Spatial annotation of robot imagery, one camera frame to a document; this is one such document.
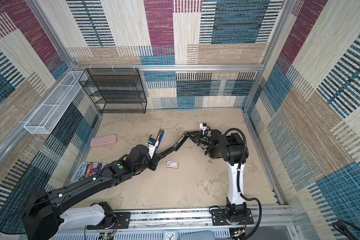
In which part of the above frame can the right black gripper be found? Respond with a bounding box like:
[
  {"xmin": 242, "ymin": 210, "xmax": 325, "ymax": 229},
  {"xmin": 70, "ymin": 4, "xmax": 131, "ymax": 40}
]
[{"xmin": 187, "ymin": 129, "xmax": 214, "ymax": 147}]

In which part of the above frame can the black stapler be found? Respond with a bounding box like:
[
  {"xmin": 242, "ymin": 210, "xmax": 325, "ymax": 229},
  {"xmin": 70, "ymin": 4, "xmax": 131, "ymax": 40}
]
[{"xmin": 158, "ymin": 132, "xmax": 189, "ymax": 160}]

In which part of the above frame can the red white staples box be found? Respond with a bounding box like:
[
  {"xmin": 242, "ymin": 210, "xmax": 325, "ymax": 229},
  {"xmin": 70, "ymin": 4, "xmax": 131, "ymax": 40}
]
[{"xmin": 166, "ymin": 161, "xmax": 179, "ymax": 169}]

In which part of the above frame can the blue stapler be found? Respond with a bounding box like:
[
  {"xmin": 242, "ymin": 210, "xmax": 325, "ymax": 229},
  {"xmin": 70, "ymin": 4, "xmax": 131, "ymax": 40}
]
[{"xmin": 155, "ymin": 129, "xmax": 165, "ymax": 149}]

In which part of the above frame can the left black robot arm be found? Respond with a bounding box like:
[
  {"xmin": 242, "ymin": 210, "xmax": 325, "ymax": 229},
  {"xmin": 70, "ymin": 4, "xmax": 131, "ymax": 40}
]
[{"xmin": 22, "ymin": 145, "xmax": 152, "ymax": 240}]

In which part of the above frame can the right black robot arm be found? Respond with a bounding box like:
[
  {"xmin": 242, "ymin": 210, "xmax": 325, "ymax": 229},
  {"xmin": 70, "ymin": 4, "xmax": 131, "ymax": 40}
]
[{"xmin": 179, "ymin": 128, "xmax": 262, "ymax": 225}]

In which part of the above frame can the pink pencil case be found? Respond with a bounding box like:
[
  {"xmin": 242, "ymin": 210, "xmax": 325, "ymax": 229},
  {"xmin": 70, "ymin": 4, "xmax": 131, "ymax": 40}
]
[{"xmin": 90, "ymin": 134, "xmax": 117, "ymax": 148}]

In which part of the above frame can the colourful magazine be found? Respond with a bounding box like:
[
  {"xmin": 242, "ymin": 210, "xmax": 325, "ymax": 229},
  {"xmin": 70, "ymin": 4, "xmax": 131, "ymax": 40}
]
[{"xmin": 70, "ymin": 162, "xmax": 107, "ymax": 184}]

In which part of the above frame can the small teal clock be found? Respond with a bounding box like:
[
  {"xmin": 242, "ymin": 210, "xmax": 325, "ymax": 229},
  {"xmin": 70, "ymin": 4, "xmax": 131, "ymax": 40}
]
[{"xmin": 163, "ymin": 230, "xmax": 178, "ymax": 240}]

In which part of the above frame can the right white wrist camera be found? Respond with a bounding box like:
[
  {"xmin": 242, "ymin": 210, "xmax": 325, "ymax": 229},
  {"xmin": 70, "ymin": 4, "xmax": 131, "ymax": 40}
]
[{"xmin": 200, "ymin": 123, "xmax": 210, "ymax": 131}]

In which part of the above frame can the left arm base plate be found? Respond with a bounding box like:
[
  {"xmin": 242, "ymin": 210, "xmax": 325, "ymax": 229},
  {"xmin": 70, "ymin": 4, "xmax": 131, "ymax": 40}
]
[{"xmin": 86, "ymin": 212, "xmax": 131, "ymax": 230}]

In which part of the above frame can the aluminium mounting rail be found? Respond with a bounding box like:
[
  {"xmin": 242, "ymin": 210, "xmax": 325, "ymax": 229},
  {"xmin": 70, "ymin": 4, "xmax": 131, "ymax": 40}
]
[{"xmin": 41, "ymin": 204, "xmax": 295, "ymax": 232}]

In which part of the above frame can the black wire shelf rack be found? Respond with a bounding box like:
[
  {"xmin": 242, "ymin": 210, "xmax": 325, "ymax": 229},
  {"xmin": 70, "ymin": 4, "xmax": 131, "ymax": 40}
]
[{"xmin": 79, "ymin": 68, "xmax": 147, "ymax": 114}]

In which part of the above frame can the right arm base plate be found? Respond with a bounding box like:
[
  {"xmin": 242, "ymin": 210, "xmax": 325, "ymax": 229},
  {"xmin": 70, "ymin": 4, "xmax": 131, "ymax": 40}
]
[{"xmin": 209, "ymin": 207, "xmax": 255, "ymax": 226}]

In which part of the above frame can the white wire mesh basket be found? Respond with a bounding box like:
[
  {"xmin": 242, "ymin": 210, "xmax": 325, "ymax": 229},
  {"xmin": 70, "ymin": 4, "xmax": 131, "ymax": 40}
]
[{"xmin": 24, "ymin": 71, "xmax": 83, "ymax": 135}]

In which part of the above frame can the black cable bottom right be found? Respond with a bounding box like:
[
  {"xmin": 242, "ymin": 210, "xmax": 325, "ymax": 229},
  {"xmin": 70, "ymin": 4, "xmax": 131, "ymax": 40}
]
[{"xmin": 331, "ymin": 219, "xmax": 360, "ymax": 240}]

